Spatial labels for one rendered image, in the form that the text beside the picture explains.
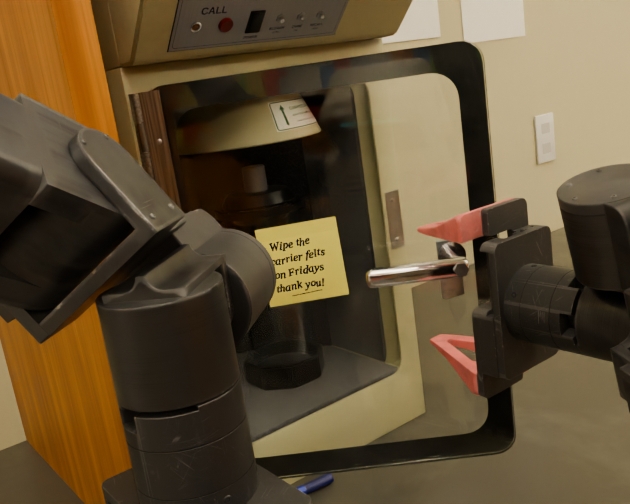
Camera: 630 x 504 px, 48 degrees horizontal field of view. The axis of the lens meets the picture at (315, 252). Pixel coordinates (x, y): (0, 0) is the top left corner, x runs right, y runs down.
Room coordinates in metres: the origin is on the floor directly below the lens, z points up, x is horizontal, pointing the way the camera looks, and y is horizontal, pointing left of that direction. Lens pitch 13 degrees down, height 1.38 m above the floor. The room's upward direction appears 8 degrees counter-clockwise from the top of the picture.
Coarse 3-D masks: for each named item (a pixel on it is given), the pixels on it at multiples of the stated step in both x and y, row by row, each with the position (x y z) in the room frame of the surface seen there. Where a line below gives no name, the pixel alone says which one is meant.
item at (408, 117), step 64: (320, 64) 0.65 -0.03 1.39; (384, 64) 0.64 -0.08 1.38; (448, 64) 0.64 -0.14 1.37; (192, 128) 0.65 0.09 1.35; (256, 128) 0.65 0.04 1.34; (320, 128) 0.65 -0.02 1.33; (384, 128) 0.64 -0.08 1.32; (448, 128) 0.64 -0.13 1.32; (192, 192) 0.65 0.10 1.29; (256, 192) 0.65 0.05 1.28; (320, 192) 0.65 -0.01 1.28; (384, 192) 0.64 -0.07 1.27; (448, 192) 0.64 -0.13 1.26; (384, 256) 0.64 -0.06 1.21; (256, 320) 0.65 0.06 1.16; (320, 320) 0.65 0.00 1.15; (384, 320) 0.64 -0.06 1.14; (448, 320) 0.64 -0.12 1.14; (256, 384) 0.65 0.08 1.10; (320, 384) 0.65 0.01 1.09; (384, 384) 0.65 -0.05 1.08; (448, 384) 0.64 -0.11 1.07; (256, 448) 0.65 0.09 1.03; (320, 448) 0.65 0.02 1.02; (384, 448) 0.65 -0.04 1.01; (448, 448) 0.64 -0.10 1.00
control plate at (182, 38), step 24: (192, 0) 0.63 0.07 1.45; (216, 0) 0.65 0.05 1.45; (240, 0) 0.66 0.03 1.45; (264, 0) 0.68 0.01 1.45; (288, 0) 0.70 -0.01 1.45; (312, 0) 0.71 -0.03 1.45; (336, 0) 0.73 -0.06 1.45; (216, 24) 0.67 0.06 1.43; (240, 24) 0.68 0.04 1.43; (264, 24) 0.70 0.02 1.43; (288, 24) 0.72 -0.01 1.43; (312, 24) 0.74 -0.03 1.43; (336, 24) 0.76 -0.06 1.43; (168, 48) 0.65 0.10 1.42; (192, 48) 0.67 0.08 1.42
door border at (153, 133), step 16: (144, 96) 0.65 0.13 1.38; (144, 112) 0.66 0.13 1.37; (160, 112) 0.65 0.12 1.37; (144, 128) 0.65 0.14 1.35; (160, 128) 0.65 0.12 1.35; (144, 144) 0.65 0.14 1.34; (160, 144) 0.65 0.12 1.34; (160, 160) 0.65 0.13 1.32; (160, 176) 0.65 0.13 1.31; (176, 192) 0.65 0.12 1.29
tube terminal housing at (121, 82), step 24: (96, 0) 0.68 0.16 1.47; (96, 24) 0.69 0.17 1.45; (288, 48) 0.77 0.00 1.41; (312, 48) 0.79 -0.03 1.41; (336, 48) 0.81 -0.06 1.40; (360, 48) 0.83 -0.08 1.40; (120, 72) 0.66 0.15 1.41; (144, 72) 0.68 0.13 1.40; (168, 72) 0.69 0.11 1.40; (192, 72) 0.70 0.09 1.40; (216, 72) 0.72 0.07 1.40; (240, 72) 0.74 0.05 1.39; (120, 96) 0.67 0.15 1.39; (120, 120) 0.68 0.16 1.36; (120, 144) 0.69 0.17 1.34; (288, 480) 0.72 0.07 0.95
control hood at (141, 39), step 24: (120, 0) 0.64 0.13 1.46; (144, 0) 0.61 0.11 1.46; (168, 0) 0.62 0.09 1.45; (360, 0) 0.75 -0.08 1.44; (384, 0) 0.78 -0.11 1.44; (408, 0) 0.80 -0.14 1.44; (120, 24) 0.65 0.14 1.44; (144, 24) 0.62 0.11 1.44; (168, 24) 0.64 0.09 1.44; (360, 24) 0.78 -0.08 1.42; (384, 24) 0.80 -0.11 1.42; (120, 48) 0.65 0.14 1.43; (144, 48) 0.64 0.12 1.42; (216, 48) 0.69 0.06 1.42; (240, 48) 0.70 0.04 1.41; (264, 48) 0.73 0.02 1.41
